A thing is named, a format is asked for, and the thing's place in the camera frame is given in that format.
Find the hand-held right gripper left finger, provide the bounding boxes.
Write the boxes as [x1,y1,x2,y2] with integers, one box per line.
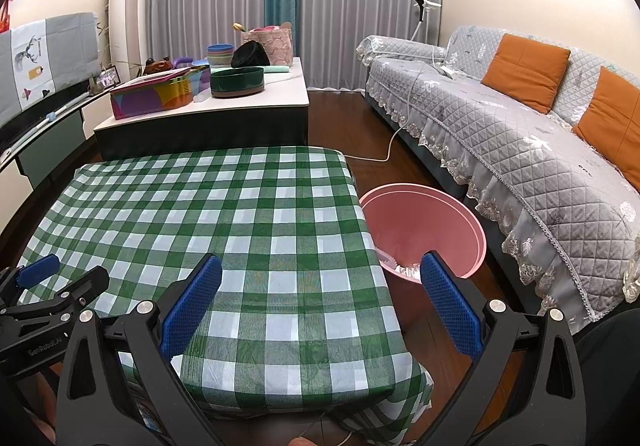
[56,253,223,446]

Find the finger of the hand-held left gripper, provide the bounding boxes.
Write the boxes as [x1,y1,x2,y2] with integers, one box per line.
[20,266,111,327]
[0,253,61,314]

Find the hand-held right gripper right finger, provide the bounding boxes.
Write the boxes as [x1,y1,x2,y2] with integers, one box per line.
[420,251,587,446]

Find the pink plastic bin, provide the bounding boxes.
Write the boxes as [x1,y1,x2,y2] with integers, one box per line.
[359,183,487,331]

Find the green checked tablecloth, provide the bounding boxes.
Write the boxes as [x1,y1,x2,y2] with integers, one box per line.
[17,146,433,444]

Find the television cabinet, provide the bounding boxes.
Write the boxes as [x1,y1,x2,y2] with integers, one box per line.
[0,90,118,191]

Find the black television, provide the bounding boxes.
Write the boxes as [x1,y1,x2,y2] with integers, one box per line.
[0,76,101,147]

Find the white rod with blue ball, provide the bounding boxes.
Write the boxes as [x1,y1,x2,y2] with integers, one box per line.
[0,90,96,161]

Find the grey quilted sofa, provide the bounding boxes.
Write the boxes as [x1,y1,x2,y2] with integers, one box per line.
[356,24,640,324]

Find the white top coffee table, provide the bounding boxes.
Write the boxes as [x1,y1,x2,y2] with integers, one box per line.
[94,56,310,161]

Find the colourful rectangular tin box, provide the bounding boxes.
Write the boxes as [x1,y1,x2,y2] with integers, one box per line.
[110,66,211,121]

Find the grey television dust cover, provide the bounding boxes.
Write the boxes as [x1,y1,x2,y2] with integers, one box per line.
[0,12,100,127]

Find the dark green round container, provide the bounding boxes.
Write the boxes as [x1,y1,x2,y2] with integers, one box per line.
[210,66,266,99]

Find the brown teapot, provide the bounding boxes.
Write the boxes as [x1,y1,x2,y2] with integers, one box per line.
[142,56,173,75]

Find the orange cushion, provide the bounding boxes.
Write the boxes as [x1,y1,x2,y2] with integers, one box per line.
[572,66,640,177]
[481,33,572,115]

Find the stack of colourful bowls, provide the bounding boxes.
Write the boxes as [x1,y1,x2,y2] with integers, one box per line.
[206,43,236,69]

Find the black hat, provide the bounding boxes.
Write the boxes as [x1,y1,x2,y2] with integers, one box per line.
[230,40,272,69]

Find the pink fabric basket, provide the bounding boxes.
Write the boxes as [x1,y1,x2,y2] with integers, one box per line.
[247,23,294,68]

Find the white standing air conditioner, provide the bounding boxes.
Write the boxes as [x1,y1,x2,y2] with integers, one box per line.
[107,0,150,76]

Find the white floor lamp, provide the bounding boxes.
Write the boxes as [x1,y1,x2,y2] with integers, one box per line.
[412,0,443,44]

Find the white power cable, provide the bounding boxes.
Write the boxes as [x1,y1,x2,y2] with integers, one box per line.
[345,48,451,163]

